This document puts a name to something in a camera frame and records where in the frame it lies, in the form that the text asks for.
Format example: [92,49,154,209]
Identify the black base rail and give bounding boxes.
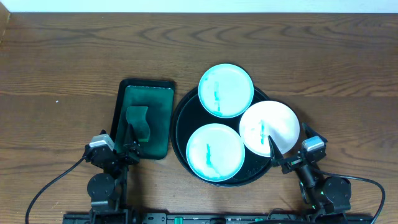
[62,211,374,224]

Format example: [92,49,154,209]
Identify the green sponge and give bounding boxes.
[126,106,150,142]

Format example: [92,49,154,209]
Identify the rectangular black sponge tray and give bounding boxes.
[110,78,175,160]

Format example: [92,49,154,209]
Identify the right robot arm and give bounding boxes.
[268,123,351,223]

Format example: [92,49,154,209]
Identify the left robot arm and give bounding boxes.
[83,125,140,224]

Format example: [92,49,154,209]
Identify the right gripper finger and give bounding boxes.
[268,135,284,167]
[302,123,327,143]

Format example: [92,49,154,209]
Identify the white plate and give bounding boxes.
[239,101,300,157]

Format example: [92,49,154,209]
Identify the mint plate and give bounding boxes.
[186,123,246,182]
[198,63,254,119]

